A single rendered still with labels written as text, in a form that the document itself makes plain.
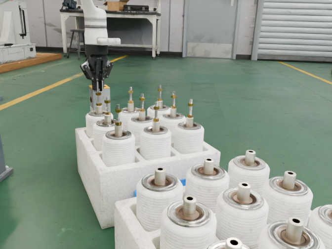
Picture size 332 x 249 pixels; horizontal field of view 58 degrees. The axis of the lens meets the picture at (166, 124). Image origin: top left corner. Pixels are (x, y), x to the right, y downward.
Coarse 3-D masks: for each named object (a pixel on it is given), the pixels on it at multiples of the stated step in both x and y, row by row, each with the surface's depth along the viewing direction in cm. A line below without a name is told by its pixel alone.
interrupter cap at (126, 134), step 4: (108, 132) 88; (112, 132) 88; (124, 132) 88; (128, 132) 88; (108, 136) 84; (112, 136) 85; (116, 136) 86; (120, 136) 86; (124, 136) 85; (128, 136) 85
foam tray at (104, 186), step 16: (80, 128) 112; (80, 144) 105; (208, 144) 101; (80, 160) 109; (96, 160) 87; (144, 160) 88; (160, 160) 88; (176, 160) 89; (192, 160) 92; (96, 176) 84; (112, 176) 81; (128, 176) 84; (176, 176) 91; (96, 192) 86; (112, 192) 83; (128, 192) 85; (96, 208) 89; (112, 208) 84; (112, 224) 86
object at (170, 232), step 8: (168, 224) 49; (208, 224) 49; (168, 232) 49; (176, 232) 48; (184, 232) 47; (192, 232) 47; (200, 232) 48; (208, 232) 48; (160, 240) 53; (168, 240) 49; (176, 240) 48; (184, 240) 48; (192, 240) 47; (200, 240) 48; (208, 240) 49; (160, 248) 53; (168, 248) 50; (176, 248) 49; (184, 248) 48; (192, 248) 48; (200, 248) 48
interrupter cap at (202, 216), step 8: (168, 208) 52; (176, 208) 52; (200, 208) 53; (208, 208) 52; (168, 216) 50; (176, 216) 50; (184, 216) 51; (200, 216) 50; (208, 216) 50; (176, 224) 49; (184, 224) 48; (192, 224) 48; (200, 224) 48
